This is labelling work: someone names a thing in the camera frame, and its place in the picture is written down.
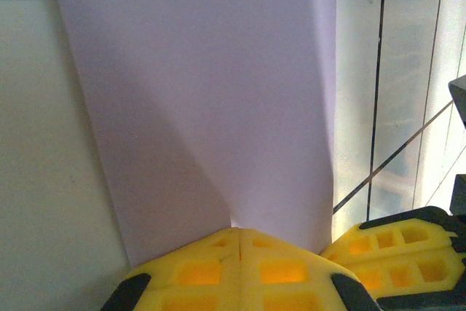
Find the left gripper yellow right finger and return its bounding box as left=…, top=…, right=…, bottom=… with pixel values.
left=240, top=228, right=382, bottom=311

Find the purple square paper sheet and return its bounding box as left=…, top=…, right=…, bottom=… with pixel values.
left=47, top=0, right=338, bottom=268

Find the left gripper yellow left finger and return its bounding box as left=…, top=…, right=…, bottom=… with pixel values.
left=100, top=227, right=243, bottom=311

